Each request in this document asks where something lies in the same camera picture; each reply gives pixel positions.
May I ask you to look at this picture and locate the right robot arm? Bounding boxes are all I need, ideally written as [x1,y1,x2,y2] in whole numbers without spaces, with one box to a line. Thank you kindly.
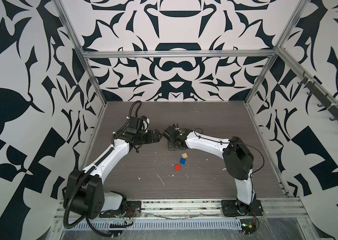
[163,125,256,217]

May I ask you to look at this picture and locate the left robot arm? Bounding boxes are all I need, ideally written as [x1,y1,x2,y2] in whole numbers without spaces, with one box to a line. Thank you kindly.
[63,116,161,221]

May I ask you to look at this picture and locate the blue wood cube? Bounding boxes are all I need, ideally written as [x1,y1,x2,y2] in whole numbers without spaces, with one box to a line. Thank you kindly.
[180,158,186,165]

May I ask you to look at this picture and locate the small green circuit board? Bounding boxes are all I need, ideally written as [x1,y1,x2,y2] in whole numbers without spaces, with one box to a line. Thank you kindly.
[240,218,260,236]

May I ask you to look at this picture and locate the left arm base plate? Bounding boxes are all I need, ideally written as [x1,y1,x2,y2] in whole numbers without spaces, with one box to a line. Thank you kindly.
[99,201,142,218]

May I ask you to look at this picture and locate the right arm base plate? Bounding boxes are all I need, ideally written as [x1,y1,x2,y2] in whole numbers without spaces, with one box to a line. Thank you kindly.
[221,199,263,217]

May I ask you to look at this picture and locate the white cable duct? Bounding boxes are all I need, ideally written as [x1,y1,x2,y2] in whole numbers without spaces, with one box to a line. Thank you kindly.
[62,218,243,231]

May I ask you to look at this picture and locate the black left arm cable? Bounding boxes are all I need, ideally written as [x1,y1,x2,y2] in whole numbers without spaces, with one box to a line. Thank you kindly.
[63,170,134,238]

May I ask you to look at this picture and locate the black hook rail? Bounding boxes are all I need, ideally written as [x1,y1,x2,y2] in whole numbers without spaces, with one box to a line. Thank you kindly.
[298,71,338,122]

